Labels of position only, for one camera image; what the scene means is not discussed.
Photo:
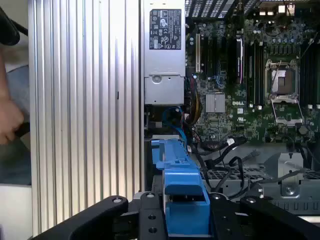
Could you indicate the hard disk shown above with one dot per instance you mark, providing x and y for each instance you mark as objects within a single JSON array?
[{"x": 185, "y": 180}]

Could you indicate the white expansion slot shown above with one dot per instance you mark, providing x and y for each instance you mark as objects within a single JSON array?
[{"x": 198, "y": 53}]

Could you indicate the black expansion slot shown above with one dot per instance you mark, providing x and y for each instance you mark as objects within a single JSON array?
[
  {"x": 205, "y": 55},
  {"x": 215, "y": 55}
]

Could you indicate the black RAM slot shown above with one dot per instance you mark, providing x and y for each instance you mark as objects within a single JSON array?
[
  {"x": 315, "y": 75},
  {"x": 250, "y": 75},
  {"x": 260, "y": 75},
  {"x": 305, "y": 75}
]

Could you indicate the green Dell motherboard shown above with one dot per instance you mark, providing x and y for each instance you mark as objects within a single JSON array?
[{"x": 240, "y": 120}]

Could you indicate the silver power supply unit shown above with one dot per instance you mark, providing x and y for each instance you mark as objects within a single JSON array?
[{"x": 162, "y": 62}]

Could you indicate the black rounded object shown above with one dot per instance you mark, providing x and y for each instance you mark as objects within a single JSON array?
[{"x": 8, "y": 32}]

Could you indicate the small round black tool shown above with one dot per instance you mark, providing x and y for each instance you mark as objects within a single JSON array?
[{"x": 23, "y": 128}]

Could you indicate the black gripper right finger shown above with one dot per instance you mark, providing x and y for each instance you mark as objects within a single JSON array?
[{"x": 275, "y": 217}]

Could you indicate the person's bare hand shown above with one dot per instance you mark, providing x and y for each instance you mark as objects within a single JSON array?
[{"x": 10, "y": 120}]

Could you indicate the open silver PC case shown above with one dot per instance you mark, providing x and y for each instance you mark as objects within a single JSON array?
[{"x": 275, "y": 151}]

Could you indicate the grey metal drive cage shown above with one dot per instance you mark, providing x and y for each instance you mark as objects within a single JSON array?
[{"x": 287, "y": 162}]

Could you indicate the metal socket cover frame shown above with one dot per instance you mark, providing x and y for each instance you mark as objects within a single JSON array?
[{"x": 290, "y": 121}]

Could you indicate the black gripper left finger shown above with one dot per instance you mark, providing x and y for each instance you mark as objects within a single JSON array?
[{"x": 100, "y": 212}]

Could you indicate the round coin cell battery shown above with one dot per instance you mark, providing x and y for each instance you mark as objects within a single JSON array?
[{"x": 303, "y": 130}]

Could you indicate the CPU socket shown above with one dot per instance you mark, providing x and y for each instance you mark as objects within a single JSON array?
[{"x": 285, "y": 81}]

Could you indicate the thin metal locking lever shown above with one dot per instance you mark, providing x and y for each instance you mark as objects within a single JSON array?
[{"x": 276, "y": 76}]

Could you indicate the person's grey shirt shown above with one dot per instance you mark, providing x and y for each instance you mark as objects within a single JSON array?
[{"x": 20, "y": 87}]

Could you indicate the silver finned chipset heatsink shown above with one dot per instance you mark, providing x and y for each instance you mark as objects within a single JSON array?
[{"x": 215, "y": 103}]

